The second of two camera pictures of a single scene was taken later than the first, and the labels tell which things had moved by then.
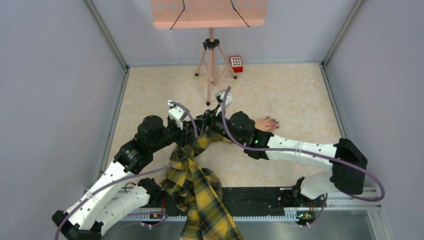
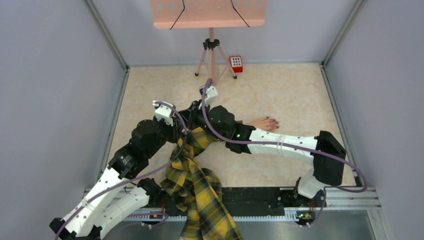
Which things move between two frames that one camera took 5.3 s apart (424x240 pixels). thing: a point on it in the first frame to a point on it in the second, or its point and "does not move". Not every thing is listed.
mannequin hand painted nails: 266,124 does not move
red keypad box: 236,63 does not move
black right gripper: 208,118 to 192,114
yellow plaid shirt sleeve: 198,193 does not move
